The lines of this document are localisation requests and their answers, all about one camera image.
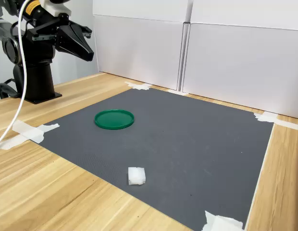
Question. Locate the round green lid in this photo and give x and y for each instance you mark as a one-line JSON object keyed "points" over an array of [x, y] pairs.
{"points": [[114, 120]]}

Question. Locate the dark grey mat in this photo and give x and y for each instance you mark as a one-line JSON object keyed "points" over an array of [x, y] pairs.
{"points": [[187, 156]]}

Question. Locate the white tape strip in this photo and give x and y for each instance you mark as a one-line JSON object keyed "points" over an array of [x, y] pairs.
{"points": [[51, 126], [269, 118], [221, 222], [139, 86], [28, 131], [176, 92]]}

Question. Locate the white partition panel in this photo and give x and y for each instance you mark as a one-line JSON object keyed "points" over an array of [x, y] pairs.
{"points": [[247, 60], [139, 48]]}

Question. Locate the white camera box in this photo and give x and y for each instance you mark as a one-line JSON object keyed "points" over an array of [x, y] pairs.
{"points": [[55, 9]]}

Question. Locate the small white plastic terminal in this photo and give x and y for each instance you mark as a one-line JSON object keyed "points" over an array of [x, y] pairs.
{"points": [[137, 176]]}

